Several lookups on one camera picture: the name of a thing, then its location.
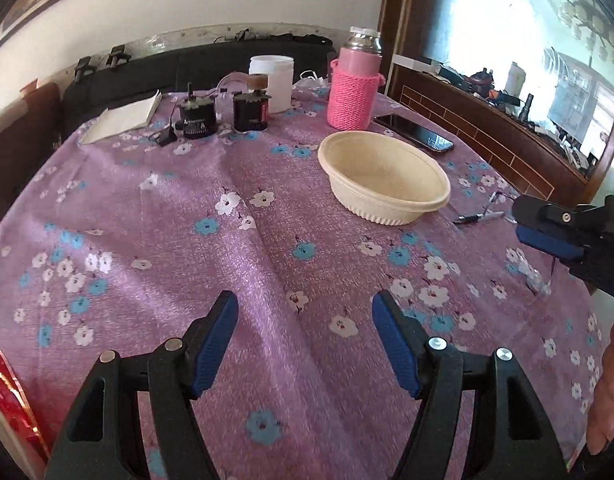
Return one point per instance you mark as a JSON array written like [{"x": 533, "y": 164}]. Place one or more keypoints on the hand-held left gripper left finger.
[{"x": 214, "y": 345}]

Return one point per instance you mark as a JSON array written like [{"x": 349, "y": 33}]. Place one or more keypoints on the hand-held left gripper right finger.
[{"x": 394, "y": 345}]

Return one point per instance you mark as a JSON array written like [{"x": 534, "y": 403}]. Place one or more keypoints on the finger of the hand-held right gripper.
[
  {"x": 547, "y": 242},
  {"x": 604, "y": 270}
]

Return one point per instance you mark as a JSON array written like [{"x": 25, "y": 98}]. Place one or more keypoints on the beige bowl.
[{"x": 382, "y": 170}]

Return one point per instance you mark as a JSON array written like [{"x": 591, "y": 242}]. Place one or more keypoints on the person's right hand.
[{"x": 612, "y": 400}]

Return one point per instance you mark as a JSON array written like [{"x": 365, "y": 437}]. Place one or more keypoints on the black pen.
[{"x": 479, "y": 217}]

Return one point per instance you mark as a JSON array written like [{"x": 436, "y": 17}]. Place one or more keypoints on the wooden framed mirror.
[{"x": 487, "y": 130}]

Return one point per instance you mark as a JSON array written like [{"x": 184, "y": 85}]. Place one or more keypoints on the pink floral tablecloth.
[{"x": 267, "y": 220}]

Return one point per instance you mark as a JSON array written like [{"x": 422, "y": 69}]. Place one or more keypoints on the black flashlight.
[{"x": 527, "y": 105}]

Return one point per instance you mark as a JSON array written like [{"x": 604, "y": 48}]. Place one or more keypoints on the white bottle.
[{"x": 515, "y": 77}]

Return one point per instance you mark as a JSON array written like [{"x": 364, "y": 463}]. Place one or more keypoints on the black smartphone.
[{"x": 417, "y": 132}]

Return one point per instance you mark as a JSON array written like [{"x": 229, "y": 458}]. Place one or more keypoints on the dark red pot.
[{"x": 480, "y": 81}]

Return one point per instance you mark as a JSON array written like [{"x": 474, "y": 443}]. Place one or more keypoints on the small black plug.
[{"x": 167, "y": 137}]

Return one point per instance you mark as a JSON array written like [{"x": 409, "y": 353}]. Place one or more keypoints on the white flat box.
[{"x": 417, "y": 63}]

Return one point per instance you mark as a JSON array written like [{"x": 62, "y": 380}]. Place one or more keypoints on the black motor with cork top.
[{"x": 249, "y": 112}]

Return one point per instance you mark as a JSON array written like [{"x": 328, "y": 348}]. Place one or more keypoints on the pink thermos with knitted sleeve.
[{"x": 352, "y": 95}]

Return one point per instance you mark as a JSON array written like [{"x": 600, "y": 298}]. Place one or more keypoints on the white notebook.
[{"x": 119, "y": 117}]

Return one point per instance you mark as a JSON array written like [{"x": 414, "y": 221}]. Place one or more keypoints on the white plastic jar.
[{"x": 279, "y": 80}]

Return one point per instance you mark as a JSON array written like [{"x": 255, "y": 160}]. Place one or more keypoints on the white face mask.
[{"x": 314, "y": 80}]

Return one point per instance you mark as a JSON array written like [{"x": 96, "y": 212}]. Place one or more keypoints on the black sofa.
[{"x": 162, "y": 70}]

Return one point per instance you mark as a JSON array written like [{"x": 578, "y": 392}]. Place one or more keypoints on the brown chair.
[{"x": 22, "y": 135}]

